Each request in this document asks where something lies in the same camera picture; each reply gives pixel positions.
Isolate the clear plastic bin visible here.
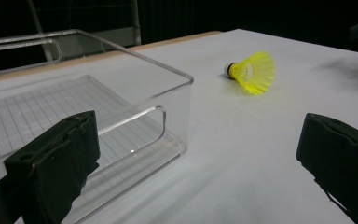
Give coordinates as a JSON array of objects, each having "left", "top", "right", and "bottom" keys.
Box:
[{"left": 0, "top": 29, "right": 195, "bottom": 224}]

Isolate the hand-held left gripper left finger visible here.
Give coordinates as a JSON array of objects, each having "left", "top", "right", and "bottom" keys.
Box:
[{"left": 3, "top": 109, "right": 102, "bottom": 224}]

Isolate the yellow shuttlecock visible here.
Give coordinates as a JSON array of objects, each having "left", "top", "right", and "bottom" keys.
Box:
[{"left": 223, "top": 50, "right": 277, "bottom": 95}]

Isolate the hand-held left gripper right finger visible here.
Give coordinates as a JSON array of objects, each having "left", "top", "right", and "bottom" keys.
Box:
[{"left": 296, "top": 112, "right": 358, "bottom": 224}]

